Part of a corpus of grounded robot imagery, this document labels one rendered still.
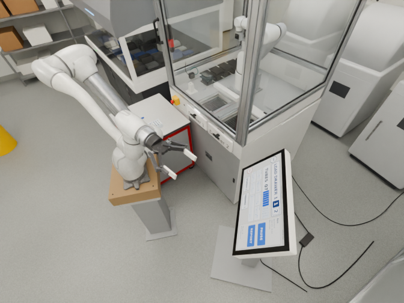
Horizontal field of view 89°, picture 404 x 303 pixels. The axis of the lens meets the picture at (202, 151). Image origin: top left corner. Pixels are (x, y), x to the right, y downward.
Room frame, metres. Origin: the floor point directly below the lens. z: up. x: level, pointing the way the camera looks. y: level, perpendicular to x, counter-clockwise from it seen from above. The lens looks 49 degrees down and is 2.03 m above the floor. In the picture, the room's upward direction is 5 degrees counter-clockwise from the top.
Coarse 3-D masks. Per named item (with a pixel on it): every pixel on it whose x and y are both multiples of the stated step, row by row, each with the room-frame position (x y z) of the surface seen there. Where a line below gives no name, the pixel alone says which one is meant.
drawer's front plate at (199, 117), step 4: (188, 108) 1.49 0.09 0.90; (192, 108) 1.45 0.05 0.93; (188, 112) 1.50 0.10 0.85; (192, 112) 1.43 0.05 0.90; (196, 112) 1.39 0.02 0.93; (196, 116) 1.39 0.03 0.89; (200, 116) 1.34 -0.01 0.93; (200, 120) 1.34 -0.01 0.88; (204, 120) 1.28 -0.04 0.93; (200, 124) 1.34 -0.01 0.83; (204, 124) 1.29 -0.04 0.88; (204, 128) 1.29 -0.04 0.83
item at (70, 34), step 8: (56, 0) 4.34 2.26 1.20; (40, 8) 4.39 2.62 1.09; (56, 8) 4.31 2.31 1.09; (64, 8) 4.37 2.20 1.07; (16, 16) 4.03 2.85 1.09; (24, 16) 4.08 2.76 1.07; (64, 16) 4.75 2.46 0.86; (64, 32) 4.62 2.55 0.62; (72, 32) 4.34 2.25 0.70; (80, 32) 4.55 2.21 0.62; (24, 40) 4.36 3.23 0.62; (56, 40) 4.23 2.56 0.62; (64, 40) 4.25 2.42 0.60; (24, 48) 3.98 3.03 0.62; (32, 48) 4.01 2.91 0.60; (96, 56) 4.55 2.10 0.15; (8, 64) 3.78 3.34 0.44; (16, 64) 4.19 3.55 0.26; (16, 72) 3.80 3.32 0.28
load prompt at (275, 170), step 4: (272, 164) 0.64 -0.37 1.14; (276, 164) 0.62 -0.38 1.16; (272, 168) 0.61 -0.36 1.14; (276, 168) 0.60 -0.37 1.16; (272, 172) 0.59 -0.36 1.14; (276, 172) 0.57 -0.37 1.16; (272, 176) 0.56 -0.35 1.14; (276, 176) 0.55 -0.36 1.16; (272, 180) 0.54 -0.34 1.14; (276, 180) 0.52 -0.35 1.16; (272, 184) 0.52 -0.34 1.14; (276, 184) 0.50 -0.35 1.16; (272, 188) 0.49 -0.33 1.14; (276, 188) 0.48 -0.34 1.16; (280, 188) 0.47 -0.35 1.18; (272, 192) 0.47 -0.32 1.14; (276, 192) 0.46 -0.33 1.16; (280, 192) 0.45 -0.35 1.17; (272, 196) 0.45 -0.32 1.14; (276, 196) 0.44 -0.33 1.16; (280, 196) 0.43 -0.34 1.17; (272, 200) 0.43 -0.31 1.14; (276, 200) 0.42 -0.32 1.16; (280, 200) 0.41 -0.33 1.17; (272, 204) 0.41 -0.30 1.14; (276, 204) 0.40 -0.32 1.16; (280, 204) 0.39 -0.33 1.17; (272, 208) 0.39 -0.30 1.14; (276, 208) 0.38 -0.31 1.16; (280, 208) 0.38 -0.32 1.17; (272, 212) 0.37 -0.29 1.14; (276, 212) 0.36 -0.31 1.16; (280, 212) 0.36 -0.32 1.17
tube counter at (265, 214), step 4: (268, 184) 0.53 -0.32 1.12; (264, 188) 0.52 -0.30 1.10; (268, 188) 0.51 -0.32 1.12; (264, 192) 0.49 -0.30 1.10; (268, 192) 0.48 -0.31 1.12; (264, 196) 0.47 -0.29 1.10; (268, 196) 0.46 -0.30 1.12; (264, 200) 0.45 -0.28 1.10; (268, 200) 0.44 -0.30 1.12; (264, 204) 0.43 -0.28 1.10; (268, 204) 0.42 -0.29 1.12; (264, 208) 0.41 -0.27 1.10; (268, 208) 0.40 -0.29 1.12; (264, 212) 0.39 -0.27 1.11; (268, 212) 0.38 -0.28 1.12; (264, 216) 0.37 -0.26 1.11; (268, 216) 0.36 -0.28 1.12
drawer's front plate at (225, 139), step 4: (208, 124) 1.24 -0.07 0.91; (212, 124) 1.22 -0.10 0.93; (208, 128) 1.24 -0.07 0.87; (212, 128) 1.20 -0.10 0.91; (216, 128) 1.18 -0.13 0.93; (208, 132) 1.25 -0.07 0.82; (212, 132) 1.20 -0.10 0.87; (216, 132) 1.15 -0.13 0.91; (220, 132) 1.13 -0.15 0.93; (220, 136) 1.11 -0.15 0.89; (224, 136) 1.08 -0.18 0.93; (220, 140) 1.11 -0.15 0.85; (224, 140) 1.07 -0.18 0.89; (228, 140) 1.04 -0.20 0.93; (224, 144) 1.07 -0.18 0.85; (228, 144) 1.03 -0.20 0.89; (232, 144) 1.01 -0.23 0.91; (228, 148) 1.03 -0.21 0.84; (232, 148) 1.01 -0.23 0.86
